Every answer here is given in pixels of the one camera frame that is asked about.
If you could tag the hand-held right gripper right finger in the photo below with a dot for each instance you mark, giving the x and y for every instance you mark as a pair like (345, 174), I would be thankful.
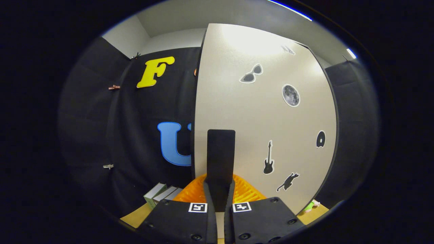
(229, 227)

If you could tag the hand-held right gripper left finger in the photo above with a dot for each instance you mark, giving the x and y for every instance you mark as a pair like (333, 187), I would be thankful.
(212, 223)

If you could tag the grey cabinet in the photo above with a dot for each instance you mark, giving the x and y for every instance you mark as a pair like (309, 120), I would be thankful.
(336, 134)

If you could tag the small green pink toy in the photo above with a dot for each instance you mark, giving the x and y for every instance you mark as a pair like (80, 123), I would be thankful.
(310, 206)

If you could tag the black backdrop cloth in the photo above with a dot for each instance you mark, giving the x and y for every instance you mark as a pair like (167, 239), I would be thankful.
(135, 135)

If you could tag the silver clip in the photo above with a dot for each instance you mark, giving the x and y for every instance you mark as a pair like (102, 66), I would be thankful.
(108, 166)

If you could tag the black clip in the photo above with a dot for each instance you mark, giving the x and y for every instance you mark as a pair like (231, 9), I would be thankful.
(135, 56)

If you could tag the small ceiling light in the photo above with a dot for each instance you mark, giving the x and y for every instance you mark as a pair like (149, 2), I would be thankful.
(351, 53)

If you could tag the long ceiling light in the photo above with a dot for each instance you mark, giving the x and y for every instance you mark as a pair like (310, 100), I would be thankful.
(291, 9)

